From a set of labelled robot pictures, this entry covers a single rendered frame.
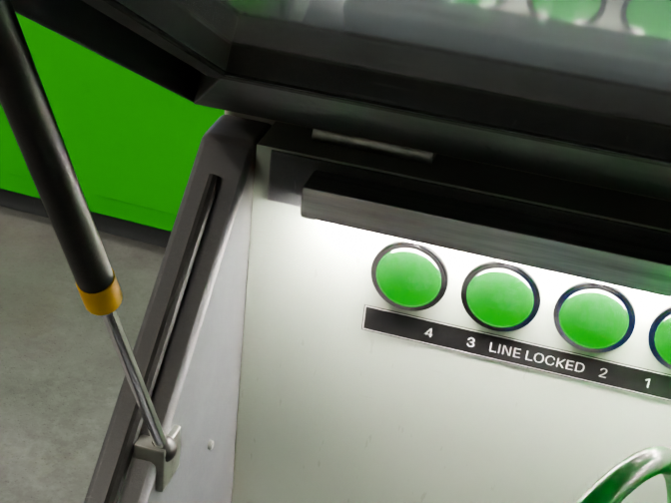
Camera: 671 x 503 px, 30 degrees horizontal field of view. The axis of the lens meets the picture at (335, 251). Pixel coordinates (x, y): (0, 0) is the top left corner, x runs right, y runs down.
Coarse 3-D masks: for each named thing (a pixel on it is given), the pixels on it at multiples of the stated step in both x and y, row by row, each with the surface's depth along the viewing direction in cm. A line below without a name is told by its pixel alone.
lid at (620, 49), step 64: (64, 0) 61; (128, 0) 48; (192, 0) 52; (256, 0) 49; (320, 0) 46; (384, 0) 43; (448, 0) 41; (512, 0) 39; (576, 0) 37; (640, 0) 36; (128, 64) 71; (192, 64) 60; (256, 64) 62; (320, 64) 61; (384, 64) 58; (448, 64) 54; (512, 64) 51; (576, 64) 48; (640, 64) 45; (320, 128) 80; (384, 128) 71; (448, 128) 64; (512, 128) 60; (576, 128) 59; (640, 128) 58; (640, 192) 75
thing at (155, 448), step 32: (0, 0) 46; (0, 32) 46; (0, 64) 48; (32, 64) 49; (0, 96) 49; (32, 96) 49; (32, 128) 51; (32, 160) 52; (64, 160) 53; (64, 192) 54; (64, 224) 56; (96, 256) 58; (96, 288) 60; (128, 352) 65; (160, 448) 74; (160, 480) 75
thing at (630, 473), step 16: (656, 448) 61; (624, 464) 58; (640, 464) 59; (656, 464) 60; (608, 480) 57; (624, 480) 57; (640, 480) 58; (592, 496) 56; (608, 496) 56; (624, 496) 57
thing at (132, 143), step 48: (48, 48) 330; (48, 96) 337; (96, 96) 332; (144, 96) 327; (0, 144) 349; (96, 144) 339; (144, 144) 334; (192, 144) 329; (0, 192) 363; (96, 192) 346; (144, 192) 341; (144, 240) 354
